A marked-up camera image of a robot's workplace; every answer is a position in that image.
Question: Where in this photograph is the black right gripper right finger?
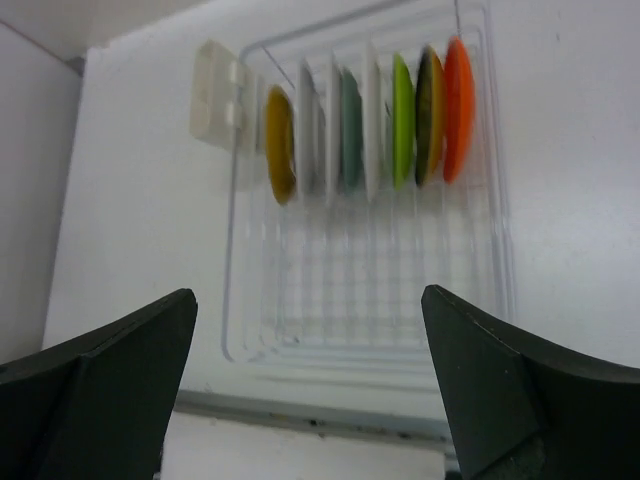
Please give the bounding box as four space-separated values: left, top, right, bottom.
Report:
421 285 639 479

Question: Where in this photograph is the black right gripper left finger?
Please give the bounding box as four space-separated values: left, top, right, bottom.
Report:
1 289 198 479

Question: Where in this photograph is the dark olive patterned plate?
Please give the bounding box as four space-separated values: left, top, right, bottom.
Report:
415 45 445 187

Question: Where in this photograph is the yellow patterned plate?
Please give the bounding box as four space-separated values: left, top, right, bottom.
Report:
264 86 296 205

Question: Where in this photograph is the lime green plate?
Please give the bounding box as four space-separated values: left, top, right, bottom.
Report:
392 53 415 190

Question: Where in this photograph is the blue floral teal plate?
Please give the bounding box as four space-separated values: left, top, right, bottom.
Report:
341 69 363 193

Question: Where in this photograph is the white plate orange sunburst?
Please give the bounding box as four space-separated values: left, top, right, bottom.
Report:
362 42 383 202

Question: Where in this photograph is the cream plastic cutlery holder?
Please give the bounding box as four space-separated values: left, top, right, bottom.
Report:
189 40 248 151

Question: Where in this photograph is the white wire dish rack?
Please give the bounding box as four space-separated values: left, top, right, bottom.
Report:
221 1 514 389

